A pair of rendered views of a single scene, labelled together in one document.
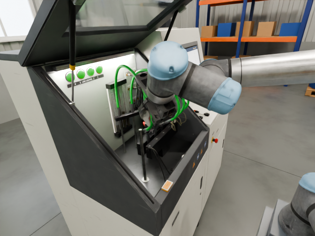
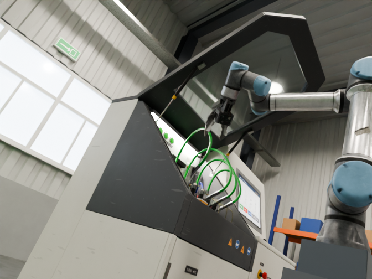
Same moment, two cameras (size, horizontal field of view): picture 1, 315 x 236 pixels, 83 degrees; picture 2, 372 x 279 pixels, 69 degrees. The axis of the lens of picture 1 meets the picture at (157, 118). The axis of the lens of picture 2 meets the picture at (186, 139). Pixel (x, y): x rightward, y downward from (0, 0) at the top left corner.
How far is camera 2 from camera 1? 1.04 m
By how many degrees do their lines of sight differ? 52
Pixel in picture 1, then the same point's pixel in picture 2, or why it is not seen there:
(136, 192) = (176, 174)
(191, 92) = (246, 76)
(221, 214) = not seen: outside the picture
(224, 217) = not seen: outside the picture
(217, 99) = (258, 78)
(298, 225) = (329, 225)
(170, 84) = (237, 73)
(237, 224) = not seen: outside the picture
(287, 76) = (300, 98)
